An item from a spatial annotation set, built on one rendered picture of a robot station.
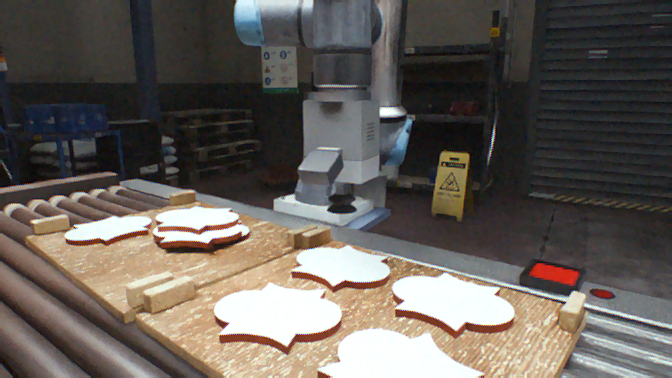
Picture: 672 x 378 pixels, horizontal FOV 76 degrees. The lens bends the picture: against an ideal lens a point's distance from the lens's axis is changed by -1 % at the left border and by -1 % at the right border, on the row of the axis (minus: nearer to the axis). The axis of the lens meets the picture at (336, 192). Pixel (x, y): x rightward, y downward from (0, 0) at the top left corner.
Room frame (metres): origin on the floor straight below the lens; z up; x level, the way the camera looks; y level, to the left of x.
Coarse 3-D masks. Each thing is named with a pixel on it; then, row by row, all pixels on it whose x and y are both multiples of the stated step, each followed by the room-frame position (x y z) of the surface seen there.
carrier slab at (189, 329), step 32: (288, 256) 0.65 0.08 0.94; (224, 288) 0.53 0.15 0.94; (256, 288) 0.53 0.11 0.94; (320, 288) 0.53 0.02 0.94; (352, 288) 0.53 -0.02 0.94; (384, 288) 0.53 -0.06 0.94; (160, 320) 0.45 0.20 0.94; (192, 320) 0.45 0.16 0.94; (352, 320) 0.45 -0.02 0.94; (384, 320) 0.45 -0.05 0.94; (416, 320) 0.45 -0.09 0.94; (544, 320) 0.45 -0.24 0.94; (192, 352) 0.39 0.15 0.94; (224, 352) 0.39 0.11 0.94; (256, 352) 0.39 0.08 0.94; (320, 352) 0.39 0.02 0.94; (448, 352) 0.39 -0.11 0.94; (480, 352) 0.39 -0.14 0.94; (512, 352) 0.39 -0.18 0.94; (544, 352) 0.39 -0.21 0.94
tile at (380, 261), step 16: (304, 256) 0.62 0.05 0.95; (320, 256) 0.62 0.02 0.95; (336, 256) 0.62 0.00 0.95; (352, 256) 0.62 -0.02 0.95; (368, 256) 0.62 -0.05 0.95; (384, 256) 0.62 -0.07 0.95; (304, 272) 0.56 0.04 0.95; (320, 272) 0.56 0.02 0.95; (336, 272) 0.56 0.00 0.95; (352, 272) 0.56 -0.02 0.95; (368, 272) 0.56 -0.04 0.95; (384, 272) 0.56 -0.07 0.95; (336, 288) 0.52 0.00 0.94; (368, 288) 0.53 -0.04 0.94
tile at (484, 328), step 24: (408, 288) 0.51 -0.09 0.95; (432, 288) 0.51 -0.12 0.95; (456, 288) 0.51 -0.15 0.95; (480, 288) 0.51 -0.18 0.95; (408, 312) 0.46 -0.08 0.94; (432, 312) 0.45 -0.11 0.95; (456, 312) 0.45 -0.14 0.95; (480, 312) 0.45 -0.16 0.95; (504, 312) 0.45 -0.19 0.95; (456, 336) 0.41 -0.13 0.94
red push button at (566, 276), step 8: (536, 264) 0.63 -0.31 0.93; (536, 272) 0.60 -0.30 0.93; (544, 272) 0.60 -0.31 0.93; (552, 272) 0.60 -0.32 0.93; (560, 272) 0.60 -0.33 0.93; (568, 272) 0.60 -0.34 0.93; (576, 272) 0.60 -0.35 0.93; (552, 280) 0.57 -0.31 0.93; (560, 280) 0.57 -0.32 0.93; (568, 280) 0.57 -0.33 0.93
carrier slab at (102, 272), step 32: (256, 224) 0.81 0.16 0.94; (64, 256) 0.64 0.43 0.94; (96, 256) 0.64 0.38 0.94; (128, 256) 0.65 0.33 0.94; (160, 256) 0.65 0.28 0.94; (192, 256) 0.65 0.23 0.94; (224, 256) 0.65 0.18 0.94; (256, 256) 0.65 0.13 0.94; (96, 288) 0.53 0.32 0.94; (128, 320) 0.47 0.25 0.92
